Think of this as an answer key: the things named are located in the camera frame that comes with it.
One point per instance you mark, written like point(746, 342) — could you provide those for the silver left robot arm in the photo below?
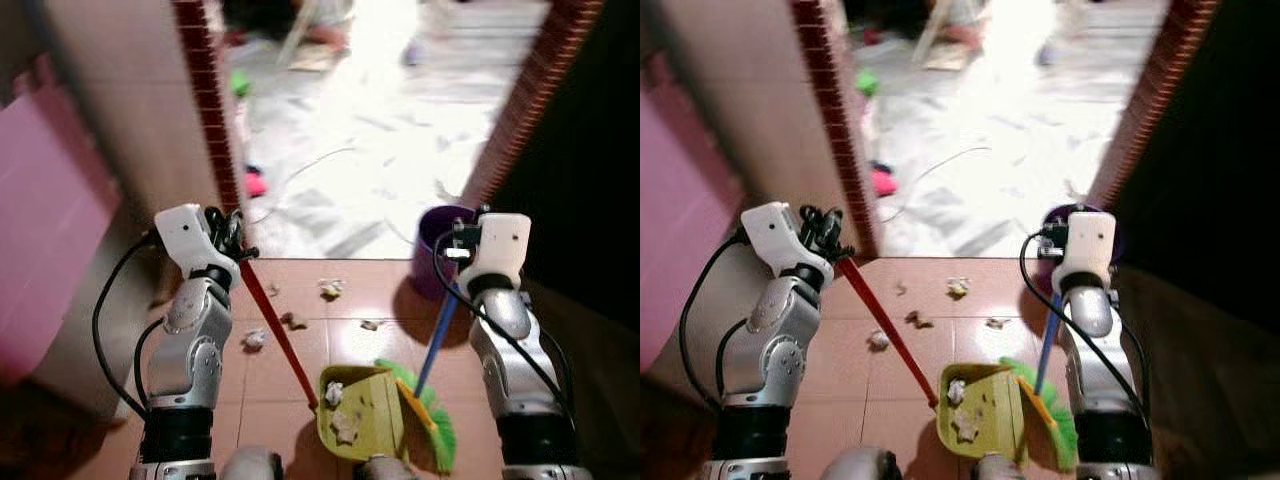
point(770, 340)
point(190, 340)

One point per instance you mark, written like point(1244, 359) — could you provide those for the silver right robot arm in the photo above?
point(510, 330)
point(1090, 320)

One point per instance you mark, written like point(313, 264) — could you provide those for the person sitting on floor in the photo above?
point(320, 20)
point(960, 20)

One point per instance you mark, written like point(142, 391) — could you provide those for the purple plastic bucket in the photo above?
point(1056, 212)
point(430, 250)

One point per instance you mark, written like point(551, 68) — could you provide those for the pink shoe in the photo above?
point(883, 182)
point(256, 184)

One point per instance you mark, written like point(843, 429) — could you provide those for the dark crumpled paper scrap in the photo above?
point(915, 320)
point(292, 321)

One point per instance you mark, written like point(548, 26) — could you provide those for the crumpled white paper scrap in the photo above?
point(958, 287)
point(879, 340)
point(255, 340)
point(331, 289)

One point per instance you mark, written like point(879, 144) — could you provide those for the red brick door jamb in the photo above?
point(835, 100)
point(1150, 100)
point(540, 90)
point(205, 100)

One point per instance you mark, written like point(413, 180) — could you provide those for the pink panel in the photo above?
point(680, 220)
point(40, 230)

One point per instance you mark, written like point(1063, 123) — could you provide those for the small green object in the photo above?
point(240, 82)
point(866, 82)

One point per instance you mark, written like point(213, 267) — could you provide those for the small white paper wad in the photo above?
point(333, 393)
point(956, 391)

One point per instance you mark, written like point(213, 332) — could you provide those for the small purple object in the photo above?
point(413, 52)
point(1046, 52)

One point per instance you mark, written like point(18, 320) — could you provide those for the flat cardboard piece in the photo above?
point(315, 60)
point(945, 58)

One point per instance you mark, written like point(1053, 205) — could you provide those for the large beige paper wad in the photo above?
point(346, 426)
point(968, 424)

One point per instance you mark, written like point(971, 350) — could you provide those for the grey left robot leg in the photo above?
point(860, 466)
point(250, 466)

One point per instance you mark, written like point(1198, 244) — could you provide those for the grey robot leg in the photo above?
point(1000, 468)
point(250, 466)
point(385, 469)
point(860, 466)

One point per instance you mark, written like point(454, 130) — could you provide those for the grey right robot leg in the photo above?
point(1000, 468)
point(385, 469)

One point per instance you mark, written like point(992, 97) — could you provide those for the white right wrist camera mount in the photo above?
point(1088, 245)
point(500, 245)

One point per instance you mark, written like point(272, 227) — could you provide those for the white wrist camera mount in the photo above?
point(1088, 245)
point(185, 235)
point(500, 245)
point(775, 230)

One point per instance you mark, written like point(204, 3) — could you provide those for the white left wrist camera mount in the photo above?
point(775, 230)
point(185, 235)

